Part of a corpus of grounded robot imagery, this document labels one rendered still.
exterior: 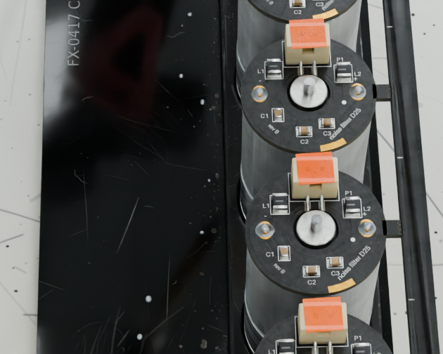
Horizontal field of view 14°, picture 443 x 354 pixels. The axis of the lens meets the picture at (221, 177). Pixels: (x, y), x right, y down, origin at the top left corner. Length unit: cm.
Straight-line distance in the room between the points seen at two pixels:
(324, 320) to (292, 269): 2
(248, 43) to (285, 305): 6
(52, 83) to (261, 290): 9
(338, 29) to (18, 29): 10
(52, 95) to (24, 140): 1
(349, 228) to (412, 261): 1
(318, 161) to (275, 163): 2
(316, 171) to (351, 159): 2
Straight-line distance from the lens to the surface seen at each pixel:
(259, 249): 31
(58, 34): 40
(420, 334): 31
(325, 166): 32
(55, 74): 39
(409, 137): 33
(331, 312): 30
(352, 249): 32
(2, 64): 41
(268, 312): 33
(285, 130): 33
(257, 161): 34
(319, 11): 34
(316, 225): 31
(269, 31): 34
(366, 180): 37
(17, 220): 39
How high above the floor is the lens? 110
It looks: 62 degrees down
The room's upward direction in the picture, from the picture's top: straight up
